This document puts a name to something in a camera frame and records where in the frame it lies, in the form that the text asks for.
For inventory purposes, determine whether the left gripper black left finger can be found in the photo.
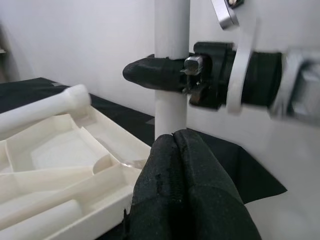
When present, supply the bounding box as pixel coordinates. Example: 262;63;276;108
124;133;191;240

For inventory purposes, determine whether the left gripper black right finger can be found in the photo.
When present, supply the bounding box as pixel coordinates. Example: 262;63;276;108
174;128;263;240

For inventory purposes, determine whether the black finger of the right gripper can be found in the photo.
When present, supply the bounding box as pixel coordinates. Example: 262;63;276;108
122;54;191;94

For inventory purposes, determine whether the white plastic children tabletop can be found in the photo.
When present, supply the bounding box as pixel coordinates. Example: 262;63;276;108
0;104;153;240

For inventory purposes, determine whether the black tablecloth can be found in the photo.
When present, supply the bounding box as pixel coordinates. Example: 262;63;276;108
0;76;288;240

